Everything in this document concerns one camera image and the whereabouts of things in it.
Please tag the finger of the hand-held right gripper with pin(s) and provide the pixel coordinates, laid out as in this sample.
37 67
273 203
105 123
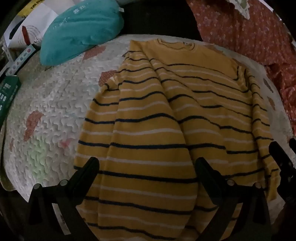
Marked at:
279 154

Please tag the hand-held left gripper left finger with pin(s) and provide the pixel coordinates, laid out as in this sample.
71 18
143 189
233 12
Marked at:
89 169

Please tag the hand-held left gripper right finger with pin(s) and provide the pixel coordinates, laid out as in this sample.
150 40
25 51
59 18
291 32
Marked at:
202 171

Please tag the yellow striped sweater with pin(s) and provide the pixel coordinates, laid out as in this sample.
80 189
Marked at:
150 139

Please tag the white patterned quilt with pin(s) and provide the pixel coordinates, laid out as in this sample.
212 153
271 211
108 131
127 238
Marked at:
57 104

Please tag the green box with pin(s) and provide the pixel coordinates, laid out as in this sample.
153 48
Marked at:
8 97

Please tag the long white dotted box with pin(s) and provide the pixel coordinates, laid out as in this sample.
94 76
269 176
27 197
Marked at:
22 58

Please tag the red floral cloth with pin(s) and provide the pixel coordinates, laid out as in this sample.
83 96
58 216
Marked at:
242 27

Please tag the teal pillow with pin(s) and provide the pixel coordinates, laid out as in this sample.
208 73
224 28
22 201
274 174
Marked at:
76 30

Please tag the white perforated metal bar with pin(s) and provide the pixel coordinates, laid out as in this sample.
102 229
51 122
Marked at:
7 53

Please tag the white paper bag red print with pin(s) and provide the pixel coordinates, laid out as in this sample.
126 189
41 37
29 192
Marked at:
44 20

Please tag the yellow plastic bag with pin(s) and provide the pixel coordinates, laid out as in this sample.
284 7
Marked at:
30 7

